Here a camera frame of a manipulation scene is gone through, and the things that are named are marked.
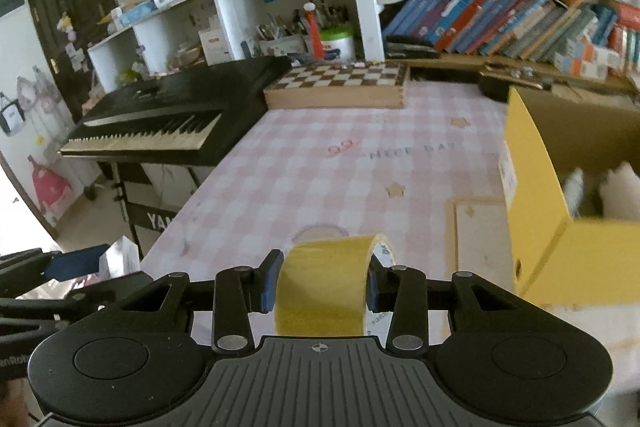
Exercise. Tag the yellow tape roll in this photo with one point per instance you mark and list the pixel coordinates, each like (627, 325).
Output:
(320, 287)

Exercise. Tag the paper doll wall stickers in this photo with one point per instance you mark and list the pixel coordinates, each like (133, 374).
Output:
(47, 187)

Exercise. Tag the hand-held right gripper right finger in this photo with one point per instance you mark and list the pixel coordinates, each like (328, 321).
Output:
(372, 287)

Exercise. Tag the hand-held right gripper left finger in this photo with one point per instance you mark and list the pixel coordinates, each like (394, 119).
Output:
(267, 287)

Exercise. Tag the white packet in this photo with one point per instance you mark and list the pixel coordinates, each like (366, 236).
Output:
(575, 189)

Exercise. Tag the yellow cardboard box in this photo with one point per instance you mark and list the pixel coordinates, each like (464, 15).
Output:
(535, 187)

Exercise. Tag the leaning row of books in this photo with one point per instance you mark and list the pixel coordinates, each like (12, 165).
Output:
(490, 17)

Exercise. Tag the orange white medicine box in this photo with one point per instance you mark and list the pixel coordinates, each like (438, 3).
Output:
(580, 68)
(600, 53)

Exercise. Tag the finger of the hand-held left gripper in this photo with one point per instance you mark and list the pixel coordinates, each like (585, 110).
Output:
(75, 262)
(50, 304)

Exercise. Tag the white box red label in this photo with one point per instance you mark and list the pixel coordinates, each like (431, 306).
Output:
(215, 47)

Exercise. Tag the holder full of pens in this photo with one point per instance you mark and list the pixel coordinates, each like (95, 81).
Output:
(280, 37)

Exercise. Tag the white carton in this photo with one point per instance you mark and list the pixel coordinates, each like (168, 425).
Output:
(120, 257)

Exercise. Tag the black flat case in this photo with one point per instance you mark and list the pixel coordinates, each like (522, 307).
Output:
(412, 48)

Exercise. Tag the white tub green lid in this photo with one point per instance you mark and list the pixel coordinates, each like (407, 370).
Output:
(338, 47)

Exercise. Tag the pink checked cloth desktop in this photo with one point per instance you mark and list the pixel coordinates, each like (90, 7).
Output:
(310, 167)

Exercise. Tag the black keyboard stand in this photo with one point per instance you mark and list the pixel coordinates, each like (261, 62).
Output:
(150, 207)

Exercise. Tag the pink plush toy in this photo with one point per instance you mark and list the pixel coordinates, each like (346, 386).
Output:
(620, 192)

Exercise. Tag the red orange marker tube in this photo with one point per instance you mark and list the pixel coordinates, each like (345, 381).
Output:
(314, 34)

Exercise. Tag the dark wooden door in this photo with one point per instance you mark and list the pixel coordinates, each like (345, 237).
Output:
(65, 7)

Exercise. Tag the black keyboard piano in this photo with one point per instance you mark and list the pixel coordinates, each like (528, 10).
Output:
(165, 107)

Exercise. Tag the wooden chessboard box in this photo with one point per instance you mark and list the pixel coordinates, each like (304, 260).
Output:
(340, 89)

